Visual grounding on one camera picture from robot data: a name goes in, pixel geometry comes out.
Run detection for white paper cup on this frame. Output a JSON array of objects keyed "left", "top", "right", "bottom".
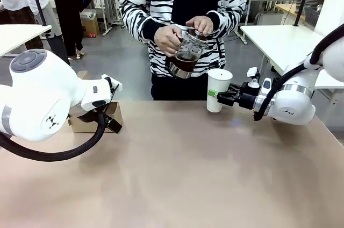
[{"left": 206, "top": 68, "right": 233, "bottom": 113}]

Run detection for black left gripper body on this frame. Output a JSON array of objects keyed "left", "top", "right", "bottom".
[{"left": 103, "top": 114, "right": 123, "bottom": 134}]

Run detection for person's left forearm striped sleeve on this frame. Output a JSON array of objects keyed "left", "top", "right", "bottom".
[{"left": 206, "top": 9, "right": 241, "bottom": 40}]

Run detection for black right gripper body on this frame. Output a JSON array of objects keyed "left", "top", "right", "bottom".
[{"left": 235, "top": 81, "right": 259, "bottom": 111}]

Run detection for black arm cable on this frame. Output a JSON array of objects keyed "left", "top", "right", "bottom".
[
  {"left": 0, "top": 76, "right": 120, "bottom": 162},
  {"left": 254, "top": 23, "right": 344, "bottom": 121}
]

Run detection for wooden top table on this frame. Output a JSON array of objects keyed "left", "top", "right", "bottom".
[{"left": 274, "top": 3, "right": 307, "bottom": 22}]

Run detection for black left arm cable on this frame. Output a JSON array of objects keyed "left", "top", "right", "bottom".
[{"left": 0, "top": 76, "right": 120, "bottom": 162}]

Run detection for person's right forearm striped sleeve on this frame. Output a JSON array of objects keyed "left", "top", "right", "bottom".
[{"left": 118, "top": 0, "right": 169, "bottom": 45}]

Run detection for grey mesh basket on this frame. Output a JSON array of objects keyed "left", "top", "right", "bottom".
[{"left": 305, "top": 5, "right": 322, "bottom": 25}]

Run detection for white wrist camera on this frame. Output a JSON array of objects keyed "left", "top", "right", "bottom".
[
  {"left": 101, "top": 74, "right": 124, "bottom": 92},
  {"left": 246, "top": 67, "right": 261, "bottom": 89}
]

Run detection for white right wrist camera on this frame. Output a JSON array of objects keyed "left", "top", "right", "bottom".
[{"left": 246, "top": 67, "right": 261, "bottom": 89}]

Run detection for brown cardboard cup carrier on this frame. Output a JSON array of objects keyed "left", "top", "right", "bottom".
[{"left": 67, "top": 101, "right": 124, "bottom": 134}]

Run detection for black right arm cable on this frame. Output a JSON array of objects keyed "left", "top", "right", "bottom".
[{"left": 254, "top": 23, "right": 344, "bottom": 121}]

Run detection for person's left hand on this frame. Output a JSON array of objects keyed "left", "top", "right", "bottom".
[{"left": 185, "top": 16, "right": 214, "bottom": 36}]

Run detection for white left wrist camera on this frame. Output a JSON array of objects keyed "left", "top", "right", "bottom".
[{"left": 101, "top": 74, "right": 124, "bottom": 92}]

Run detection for glass coffee pot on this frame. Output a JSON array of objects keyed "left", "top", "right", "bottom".
[{"left": 164, "top": 25, "right": 209, "bottom": 80}]

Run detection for person's right hand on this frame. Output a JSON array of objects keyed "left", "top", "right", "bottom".
[{"left": 155, "top": 25, "right": 185, "bottom": 58}]

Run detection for person in blue top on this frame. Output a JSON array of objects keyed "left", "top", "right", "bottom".
[{"left": 40, "top": 0, "right": 88, "bottom": 60}]

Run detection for brown cardboard box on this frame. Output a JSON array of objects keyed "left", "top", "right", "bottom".
[{"left": 80, "top": 9, "right": 101, "bottom": 38}]

